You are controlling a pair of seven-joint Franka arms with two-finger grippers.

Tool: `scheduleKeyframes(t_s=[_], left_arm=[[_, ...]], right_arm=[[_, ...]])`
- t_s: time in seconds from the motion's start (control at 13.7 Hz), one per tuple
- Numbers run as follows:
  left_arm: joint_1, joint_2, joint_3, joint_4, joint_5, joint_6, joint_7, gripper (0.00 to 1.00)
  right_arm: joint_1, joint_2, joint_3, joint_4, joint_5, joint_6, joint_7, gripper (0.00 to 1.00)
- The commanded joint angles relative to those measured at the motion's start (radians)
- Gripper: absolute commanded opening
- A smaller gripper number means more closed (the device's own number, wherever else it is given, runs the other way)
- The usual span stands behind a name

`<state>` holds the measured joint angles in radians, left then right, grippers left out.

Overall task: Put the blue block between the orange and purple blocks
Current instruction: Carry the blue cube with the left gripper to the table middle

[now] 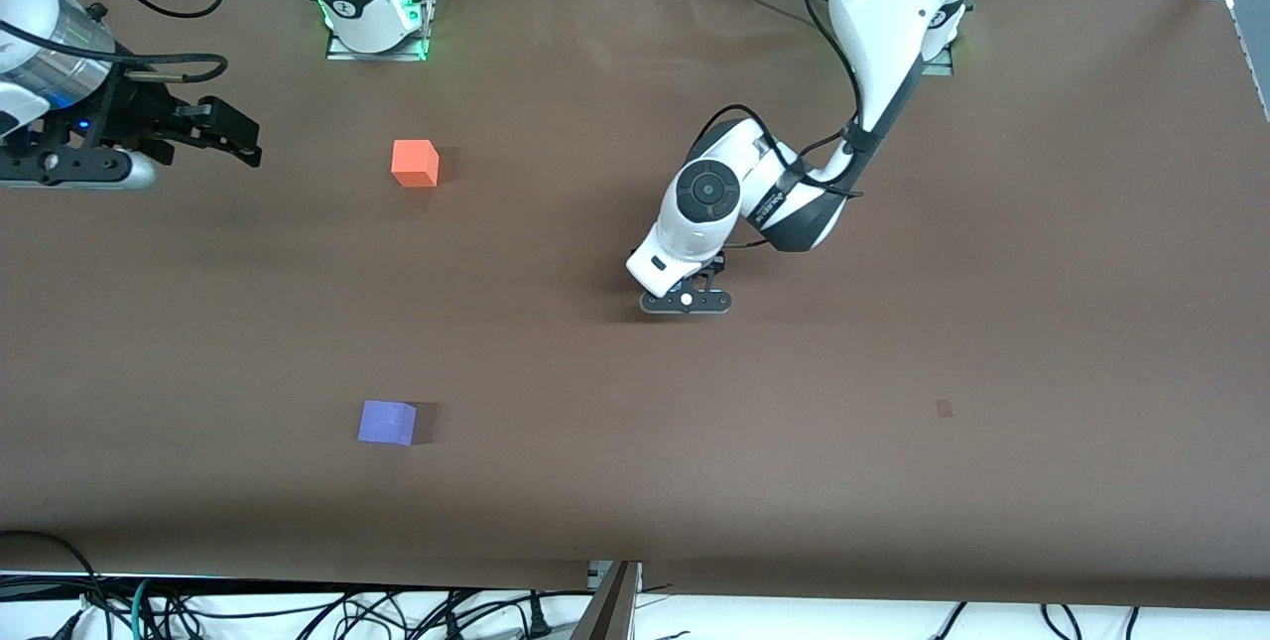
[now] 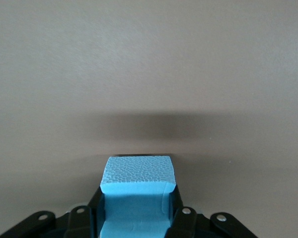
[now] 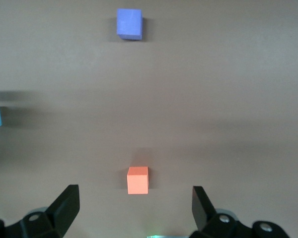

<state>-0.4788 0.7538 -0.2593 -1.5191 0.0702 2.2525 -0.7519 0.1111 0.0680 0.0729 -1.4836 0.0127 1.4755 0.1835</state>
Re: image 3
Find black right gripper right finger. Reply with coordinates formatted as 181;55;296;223
188;185;255;238

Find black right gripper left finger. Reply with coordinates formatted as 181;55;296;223
4;184;80;238

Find orange foam block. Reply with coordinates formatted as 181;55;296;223
127;166;149;195

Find purple foam block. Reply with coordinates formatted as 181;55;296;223
116;8;143;41

